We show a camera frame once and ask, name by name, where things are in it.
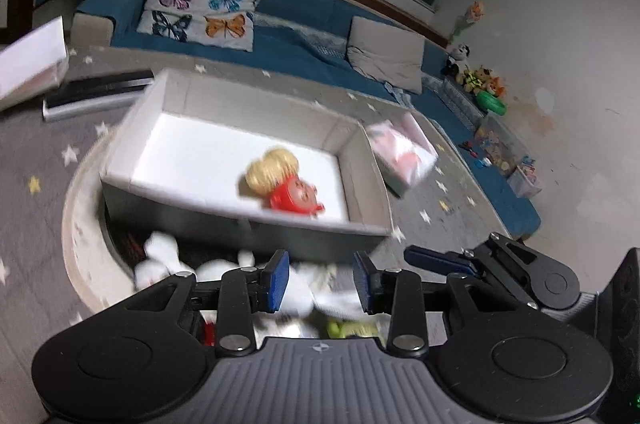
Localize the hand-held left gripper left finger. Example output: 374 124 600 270
107 249 291 357

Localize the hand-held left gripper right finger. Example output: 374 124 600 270
352 251 540 356

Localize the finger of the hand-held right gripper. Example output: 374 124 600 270
404 231 542 306

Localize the white plush toy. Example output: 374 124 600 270
132 231 388 340

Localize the green toy figure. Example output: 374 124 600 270
326 318 388 345

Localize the blond-haired red doll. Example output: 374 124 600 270
245 147 326 220

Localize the grey cardboard box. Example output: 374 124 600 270
99 68 395 266

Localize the pink and white packet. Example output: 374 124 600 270
367 111 440 197

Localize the small clear storage bin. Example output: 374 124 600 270
507 157 543 200

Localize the large clear storage bin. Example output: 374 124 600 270
472 111 526 177

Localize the round black induction cooker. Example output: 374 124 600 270
102 211 241 277

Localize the orange plush toy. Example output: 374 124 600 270
482 76 507 100

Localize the panda plush toy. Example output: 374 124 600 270
442 43 473 80

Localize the grey pillow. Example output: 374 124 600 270
346 15 426 95

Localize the blue sofa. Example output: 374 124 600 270
75 0 542 240

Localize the artificial flower decoration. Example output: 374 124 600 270
452 0 486 42

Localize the black flat box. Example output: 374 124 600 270
42 69 155 121

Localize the grey star print tablecloth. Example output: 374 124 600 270
0 44 506 355

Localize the white open paper box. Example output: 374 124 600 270
0 17 68 112

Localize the green ring toy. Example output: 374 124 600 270
476 90 508 115

